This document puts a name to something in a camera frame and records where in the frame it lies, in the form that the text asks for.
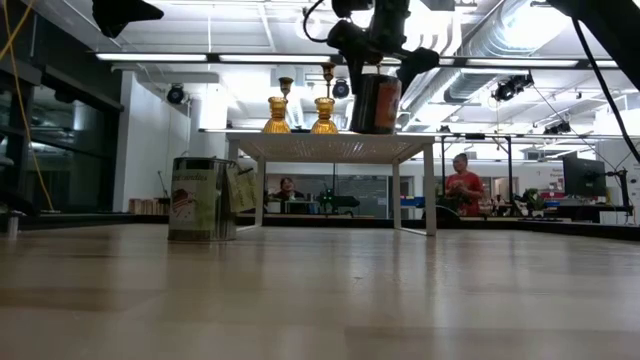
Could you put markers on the silver ventilation duct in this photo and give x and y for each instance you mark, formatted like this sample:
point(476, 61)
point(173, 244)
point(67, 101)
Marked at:
point(500, 40)

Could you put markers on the short gold candlestick holder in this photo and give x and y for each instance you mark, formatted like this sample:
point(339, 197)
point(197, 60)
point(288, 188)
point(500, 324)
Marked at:
point(286, 86)

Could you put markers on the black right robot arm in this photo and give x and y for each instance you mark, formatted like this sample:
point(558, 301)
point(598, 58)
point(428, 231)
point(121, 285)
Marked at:
point(607, 30)

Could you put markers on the white perforated metal shelf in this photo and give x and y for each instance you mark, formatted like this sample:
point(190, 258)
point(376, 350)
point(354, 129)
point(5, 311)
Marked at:
point(325, 147)

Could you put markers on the background black robot arm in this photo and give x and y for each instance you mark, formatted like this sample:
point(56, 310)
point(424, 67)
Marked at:
point(340, 201)

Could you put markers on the amber ribbed glass candle holder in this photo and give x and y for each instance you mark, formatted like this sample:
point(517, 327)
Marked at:
point(277, 121)
point(325, 121)

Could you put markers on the black track spotlights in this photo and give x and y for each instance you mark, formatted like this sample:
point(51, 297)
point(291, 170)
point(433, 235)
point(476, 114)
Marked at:
point(512, 86)

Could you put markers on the round black ceiling speaker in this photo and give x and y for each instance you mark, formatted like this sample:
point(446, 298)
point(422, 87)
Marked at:
point(176, 94)
point(341, 89)

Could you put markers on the black computer monitor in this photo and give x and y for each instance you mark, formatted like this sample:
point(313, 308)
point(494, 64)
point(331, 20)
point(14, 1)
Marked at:
point(584, 177)

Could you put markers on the ceiling light strip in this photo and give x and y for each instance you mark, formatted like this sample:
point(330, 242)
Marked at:
point(275, 58)
point(522, 62)
point(150, 57)

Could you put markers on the medium gold candlestick holder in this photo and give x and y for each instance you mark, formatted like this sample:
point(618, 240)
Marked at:
point(328, 72)

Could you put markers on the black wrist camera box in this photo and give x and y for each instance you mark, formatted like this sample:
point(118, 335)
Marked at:
point(350, 6)

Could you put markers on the black aluminium table frame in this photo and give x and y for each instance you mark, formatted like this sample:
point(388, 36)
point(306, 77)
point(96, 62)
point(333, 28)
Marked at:
point(125, 220)

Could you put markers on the person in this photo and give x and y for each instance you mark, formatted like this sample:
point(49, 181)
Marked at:
point(465, 187)
point(287, 190)

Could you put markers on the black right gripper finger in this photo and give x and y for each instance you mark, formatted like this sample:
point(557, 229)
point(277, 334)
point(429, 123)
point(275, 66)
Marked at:
point(357, 72)
point(417, 62)

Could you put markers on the stack of wooden blocks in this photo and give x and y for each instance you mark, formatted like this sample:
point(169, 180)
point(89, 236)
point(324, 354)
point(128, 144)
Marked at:
point(145, 206)

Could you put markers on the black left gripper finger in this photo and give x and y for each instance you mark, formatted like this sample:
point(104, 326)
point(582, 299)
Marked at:
point(125, 12)

